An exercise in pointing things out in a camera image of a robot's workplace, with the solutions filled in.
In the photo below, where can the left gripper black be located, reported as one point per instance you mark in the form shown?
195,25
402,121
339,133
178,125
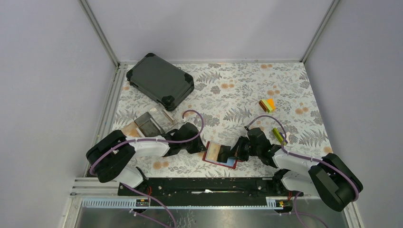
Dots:
199,147

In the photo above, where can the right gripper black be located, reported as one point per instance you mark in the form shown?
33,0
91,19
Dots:
237,152

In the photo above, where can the red leather card holder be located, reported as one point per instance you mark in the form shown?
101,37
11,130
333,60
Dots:
221,155

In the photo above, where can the gold credit card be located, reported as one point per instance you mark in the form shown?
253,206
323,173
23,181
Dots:
212,151

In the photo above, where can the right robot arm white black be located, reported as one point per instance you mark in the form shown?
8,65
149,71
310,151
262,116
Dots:
327,177

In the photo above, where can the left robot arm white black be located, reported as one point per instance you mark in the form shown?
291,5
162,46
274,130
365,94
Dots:
109,159

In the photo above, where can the clear acrylic card organizer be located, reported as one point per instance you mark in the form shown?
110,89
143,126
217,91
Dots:
156,121

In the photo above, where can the floral patterned table mat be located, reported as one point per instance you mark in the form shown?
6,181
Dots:
227,96

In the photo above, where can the dark grey hard case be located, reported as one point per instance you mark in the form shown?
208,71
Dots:
161,81

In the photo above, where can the wooden block base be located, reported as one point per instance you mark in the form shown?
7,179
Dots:
132,130

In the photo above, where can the orange green sticky note block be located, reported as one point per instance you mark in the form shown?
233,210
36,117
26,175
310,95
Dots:
267,105

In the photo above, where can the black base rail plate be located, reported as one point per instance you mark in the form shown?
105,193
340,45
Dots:
212,192

